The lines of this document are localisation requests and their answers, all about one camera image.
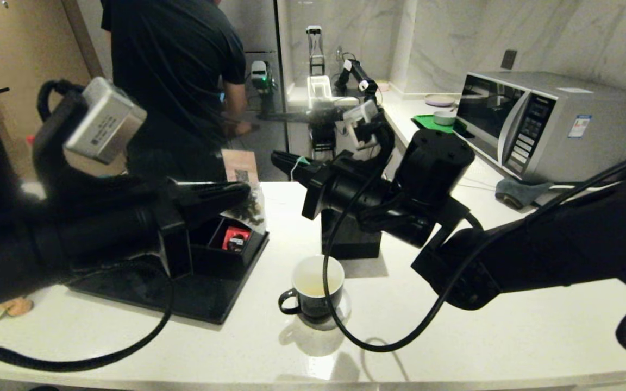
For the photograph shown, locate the translucent tea bag with string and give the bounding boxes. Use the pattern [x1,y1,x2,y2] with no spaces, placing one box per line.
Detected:
[220,155,312,235]

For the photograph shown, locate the black stool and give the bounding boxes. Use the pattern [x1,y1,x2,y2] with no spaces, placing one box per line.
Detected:
[310,125,339,161]

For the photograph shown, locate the brown QR code sign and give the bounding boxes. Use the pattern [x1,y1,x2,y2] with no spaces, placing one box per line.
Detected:
[222,149,260,185]

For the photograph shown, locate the black compartment organizer box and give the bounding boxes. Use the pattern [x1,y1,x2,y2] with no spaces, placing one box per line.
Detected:
[188,215,270,281]

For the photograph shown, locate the black tissue box white lid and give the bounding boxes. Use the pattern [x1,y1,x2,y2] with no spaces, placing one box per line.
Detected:
[321,209,384,260]

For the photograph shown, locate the white dish rack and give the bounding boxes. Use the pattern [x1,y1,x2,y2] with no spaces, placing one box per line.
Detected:
[306,77,334,111]

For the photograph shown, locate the black serving tray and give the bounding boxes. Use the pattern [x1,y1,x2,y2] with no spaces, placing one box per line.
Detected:
[66,260,270,325]

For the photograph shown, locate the grey device with green light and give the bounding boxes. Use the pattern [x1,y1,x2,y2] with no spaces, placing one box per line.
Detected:
[248,61,279,116]

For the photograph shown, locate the green tray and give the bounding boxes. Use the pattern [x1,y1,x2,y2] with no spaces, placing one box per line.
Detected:
[411,115,459,134]

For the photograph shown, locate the chrome metal stand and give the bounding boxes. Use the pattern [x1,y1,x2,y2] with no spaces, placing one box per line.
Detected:
[306,26,325,77]

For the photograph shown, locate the person in black shirt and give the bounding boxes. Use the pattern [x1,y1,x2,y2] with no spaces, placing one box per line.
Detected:
[99,0,251,183]

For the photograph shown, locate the black mug white inside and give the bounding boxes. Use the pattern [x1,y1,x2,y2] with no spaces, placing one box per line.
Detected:
[278,255,345,319]

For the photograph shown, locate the grey steel refrigerator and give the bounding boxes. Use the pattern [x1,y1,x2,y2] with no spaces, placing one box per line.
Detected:
[221,0,292,182]

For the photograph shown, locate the grey oven mitt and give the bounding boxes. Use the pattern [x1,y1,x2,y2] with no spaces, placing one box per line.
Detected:
[494,178,545,210]

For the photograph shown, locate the silver microwave oven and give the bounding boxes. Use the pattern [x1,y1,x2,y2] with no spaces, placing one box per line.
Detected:
[453,72,626,184]

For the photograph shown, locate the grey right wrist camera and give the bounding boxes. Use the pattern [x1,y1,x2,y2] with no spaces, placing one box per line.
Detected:
[342,99,380,150]

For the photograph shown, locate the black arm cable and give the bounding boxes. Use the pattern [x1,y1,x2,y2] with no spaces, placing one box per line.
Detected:
[0,80,176,373]
[322,109,626,361]

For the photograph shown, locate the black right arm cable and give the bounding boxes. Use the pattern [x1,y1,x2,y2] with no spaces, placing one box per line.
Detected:
[322,109,626,361]

